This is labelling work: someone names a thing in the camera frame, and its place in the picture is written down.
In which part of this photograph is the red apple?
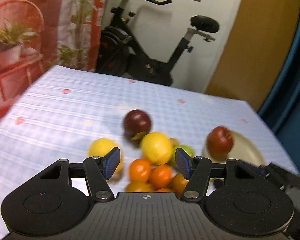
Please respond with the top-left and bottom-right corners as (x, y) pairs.
(206, 126), (234, 159)

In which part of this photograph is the yellow lemon left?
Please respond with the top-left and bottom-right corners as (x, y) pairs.
(88, 138), (123, 173)

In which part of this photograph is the yellow lemon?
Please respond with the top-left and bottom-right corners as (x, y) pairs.
(88, 138), (123, 173)
(140, 132), (173, 166)

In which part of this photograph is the large orange tangerine right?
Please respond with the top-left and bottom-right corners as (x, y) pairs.
(170, 173), (189, 198)

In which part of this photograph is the green apple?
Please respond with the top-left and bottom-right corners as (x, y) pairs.
(169, 145), (194, 167)

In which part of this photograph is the small brown kiwi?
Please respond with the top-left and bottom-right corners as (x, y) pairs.
(169, 138), (180, 147)

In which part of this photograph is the orange tangerine back right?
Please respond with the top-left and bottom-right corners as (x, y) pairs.
(149, 165), (172, 190)

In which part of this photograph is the orange tangerine front middle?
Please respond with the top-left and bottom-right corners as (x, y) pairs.
(156, 188), (174, 192)

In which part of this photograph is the orange tangerine back left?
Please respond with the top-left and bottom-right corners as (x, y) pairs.
(129, 159), (152, 183)

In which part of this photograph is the speckled orange tangerine front left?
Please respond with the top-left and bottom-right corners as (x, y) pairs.
(125, 181), (154, 192)

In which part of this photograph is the yellow lemon centre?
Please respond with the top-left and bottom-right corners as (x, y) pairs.
(140, 132), (173, 166)

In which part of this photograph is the beige round plate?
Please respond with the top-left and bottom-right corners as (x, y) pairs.
(202, 131), (266, 166)

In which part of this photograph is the dark purple passion fruit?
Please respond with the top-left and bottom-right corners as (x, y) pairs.
(123, 109), (152, 140)

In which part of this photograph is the blue plaid tablecloth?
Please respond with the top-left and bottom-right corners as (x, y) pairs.
(0, 66), (298, 239)

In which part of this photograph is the teal curtain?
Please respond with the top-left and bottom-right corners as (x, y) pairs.
(258, 14), (300, 172)

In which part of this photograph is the black exercise bike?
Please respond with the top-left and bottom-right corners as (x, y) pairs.
(96, 0), (220, 87)

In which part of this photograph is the wooden door panel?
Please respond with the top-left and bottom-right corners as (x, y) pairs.
(205, 0), (300, 111)

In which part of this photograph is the printed room backdrop cloth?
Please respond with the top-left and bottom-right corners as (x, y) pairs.
(0, 0), (106, 122)

